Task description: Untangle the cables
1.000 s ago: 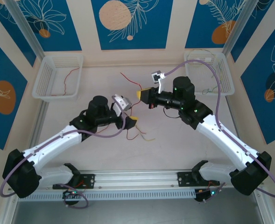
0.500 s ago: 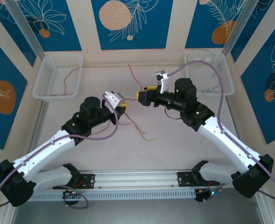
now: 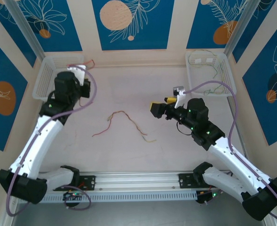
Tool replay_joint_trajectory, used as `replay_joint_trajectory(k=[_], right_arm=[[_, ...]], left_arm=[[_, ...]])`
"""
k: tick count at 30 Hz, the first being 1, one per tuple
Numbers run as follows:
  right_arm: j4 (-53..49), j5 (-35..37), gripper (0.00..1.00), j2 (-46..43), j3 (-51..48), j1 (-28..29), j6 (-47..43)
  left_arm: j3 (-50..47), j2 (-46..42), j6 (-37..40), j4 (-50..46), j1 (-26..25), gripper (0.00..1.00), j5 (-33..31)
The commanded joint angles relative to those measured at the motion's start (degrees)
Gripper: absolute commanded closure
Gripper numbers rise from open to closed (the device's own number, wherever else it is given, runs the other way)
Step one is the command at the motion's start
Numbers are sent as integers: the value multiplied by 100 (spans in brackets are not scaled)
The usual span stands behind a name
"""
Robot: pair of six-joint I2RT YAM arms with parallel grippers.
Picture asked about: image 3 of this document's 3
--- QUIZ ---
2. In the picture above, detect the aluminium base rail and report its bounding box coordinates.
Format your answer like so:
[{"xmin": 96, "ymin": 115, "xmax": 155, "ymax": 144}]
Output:
[{"xmin": 38, "ymin": 170, "xmax": 223, "ymax": 193}]

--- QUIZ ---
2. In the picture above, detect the aluminium frame post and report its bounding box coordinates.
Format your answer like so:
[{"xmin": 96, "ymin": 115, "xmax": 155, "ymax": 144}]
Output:
[
  {"xmin": 223, "ymin": 0, "xmax": 258, "ymax": 57},
  {"xmin": 5, "ymin": 0, "xmax": 47, "ymax": 61}
]

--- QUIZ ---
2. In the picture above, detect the black controller board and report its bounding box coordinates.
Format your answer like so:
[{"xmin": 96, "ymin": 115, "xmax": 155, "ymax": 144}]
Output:
[
  {"xmin": 196, "ymin": 190, "xmax": 223, "ymax": 205},
  {"xmin": 63, "ymin": 191, "xmax": 85, "ymax": 203}
]

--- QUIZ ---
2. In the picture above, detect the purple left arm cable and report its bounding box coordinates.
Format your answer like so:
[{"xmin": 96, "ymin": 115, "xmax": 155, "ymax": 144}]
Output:
[{"xmin": 6, "ymin": 69, "xmax": 98, "ymax": 217}]

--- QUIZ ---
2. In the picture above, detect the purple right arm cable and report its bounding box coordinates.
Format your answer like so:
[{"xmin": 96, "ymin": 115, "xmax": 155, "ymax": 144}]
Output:
[{"xmin": 182, "ymin": 81, "xmax": 277, "ymax": 223}]

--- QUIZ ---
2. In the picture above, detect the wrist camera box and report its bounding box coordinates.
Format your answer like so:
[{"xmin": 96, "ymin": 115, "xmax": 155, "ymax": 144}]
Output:
[
  {"xmin": 172, "ymin": 86, "xmax": 186, "ymax": 109},
  {"xmin": 66, "ymin": 65, "xmax": 87, "ymax": 87}
]

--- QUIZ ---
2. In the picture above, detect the white slotted cable duct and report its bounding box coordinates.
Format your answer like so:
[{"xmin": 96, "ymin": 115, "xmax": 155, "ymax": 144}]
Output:
[{"xmin": 40, "ymin": 190, "xmax": 198, "ymax": 203}]

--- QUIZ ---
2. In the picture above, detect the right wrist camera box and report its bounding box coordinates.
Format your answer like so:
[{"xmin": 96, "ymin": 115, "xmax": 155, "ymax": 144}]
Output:
[{"xmin": 172, "ymin": 86, "xmax": 186, "ymax": 109}]

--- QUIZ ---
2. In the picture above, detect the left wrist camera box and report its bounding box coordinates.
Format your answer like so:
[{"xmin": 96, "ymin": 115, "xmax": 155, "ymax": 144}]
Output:
[{"xmin": 66, "ymin": 65, "xmax": 87, "ymax": 87}]

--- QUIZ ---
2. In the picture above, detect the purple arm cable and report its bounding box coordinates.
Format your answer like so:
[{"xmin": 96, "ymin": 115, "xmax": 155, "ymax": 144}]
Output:
[
  {"xmin": 182, "ymin": 81, "xmax": 277, "ymax": 223},
  {"xmin": 6, "ymin": 69, "xmax": 98, "ymax": 217}
]

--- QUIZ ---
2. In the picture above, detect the white perforated plastic basket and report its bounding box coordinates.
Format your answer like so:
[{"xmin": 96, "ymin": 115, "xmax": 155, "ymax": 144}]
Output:
[
  {"xmin": 185, "ymin": 51, "xmax": 237, "ymax": 97},
  {"xmin": 32, "ymin": 55, "xmax": 85, "ymax": 103}
]

